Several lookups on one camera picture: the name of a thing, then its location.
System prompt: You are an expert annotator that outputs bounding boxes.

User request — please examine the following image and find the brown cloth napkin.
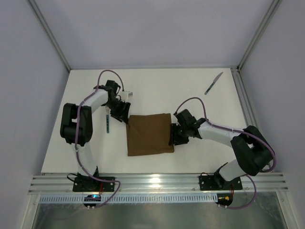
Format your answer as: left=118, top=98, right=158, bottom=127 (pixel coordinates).
left=126, top=113, right=174, bottom=156

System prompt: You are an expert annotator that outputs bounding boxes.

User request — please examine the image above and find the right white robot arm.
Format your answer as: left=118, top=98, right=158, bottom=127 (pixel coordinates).
left=169, top=109, right=274, bottom=190

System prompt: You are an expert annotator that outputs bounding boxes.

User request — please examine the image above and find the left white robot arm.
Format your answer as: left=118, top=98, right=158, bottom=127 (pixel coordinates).
left=60, top=80, right=131, bottom=192

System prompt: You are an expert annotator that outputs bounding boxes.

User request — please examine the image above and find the fork with green handle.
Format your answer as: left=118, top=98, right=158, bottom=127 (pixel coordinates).
left=105, top=107, right=110, bottom=134

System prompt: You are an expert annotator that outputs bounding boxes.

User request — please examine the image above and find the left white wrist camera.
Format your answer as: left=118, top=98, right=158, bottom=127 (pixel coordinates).
left=121, top=91, right=133, bottom=100

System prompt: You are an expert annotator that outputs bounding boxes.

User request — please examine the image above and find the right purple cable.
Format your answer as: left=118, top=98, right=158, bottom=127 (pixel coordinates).
left=175, top=97, right=276, bottom=210

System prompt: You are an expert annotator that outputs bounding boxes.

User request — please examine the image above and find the knife with green handle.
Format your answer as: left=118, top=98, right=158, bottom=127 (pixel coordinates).
left=204, top=72, right=223, bottom=95

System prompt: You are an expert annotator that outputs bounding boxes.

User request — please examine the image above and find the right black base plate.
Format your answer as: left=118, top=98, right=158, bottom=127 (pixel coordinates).
left=198, top=173, right=243, bottom=191

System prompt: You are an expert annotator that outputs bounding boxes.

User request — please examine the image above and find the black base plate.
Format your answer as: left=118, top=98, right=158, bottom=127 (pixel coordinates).
left=198, top=173, right=243, bottom=191
left=72, top=176, right=115, bottom=192

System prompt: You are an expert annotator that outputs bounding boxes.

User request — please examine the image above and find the right side aluminium rail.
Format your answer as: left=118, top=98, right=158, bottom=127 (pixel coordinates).
left=231, top=67, right=258, bottom=127

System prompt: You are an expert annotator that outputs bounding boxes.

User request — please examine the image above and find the slotted cable duct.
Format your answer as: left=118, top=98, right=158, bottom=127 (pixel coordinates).
left=39, top=193, right=218, bottom=204

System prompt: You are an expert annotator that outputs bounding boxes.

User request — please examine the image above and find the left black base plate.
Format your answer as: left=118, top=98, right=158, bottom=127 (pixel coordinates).
left=72, top=176, right=115, bottom=192

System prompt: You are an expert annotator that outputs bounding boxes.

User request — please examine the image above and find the aluminium mounting rail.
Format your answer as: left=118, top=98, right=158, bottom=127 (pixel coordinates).
left=29, top=172, right=289, bottom=194

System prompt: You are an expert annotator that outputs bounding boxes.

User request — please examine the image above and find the left aluminium frame post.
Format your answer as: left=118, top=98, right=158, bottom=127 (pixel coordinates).
left=26, top=0, right=71, bottom=72

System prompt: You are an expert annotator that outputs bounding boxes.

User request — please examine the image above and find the aluminium frame post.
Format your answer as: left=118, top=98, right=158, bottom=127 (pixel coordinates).
left=26, top=0, right=71, bottom=72
left=237, top=0, right=282, bottom=71

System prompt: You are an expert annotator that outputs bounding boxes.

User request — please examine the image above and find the right aluminium frame post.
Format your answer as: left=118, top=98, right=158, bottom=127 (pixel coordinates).
left=237, top=0, right=282, bottom=71

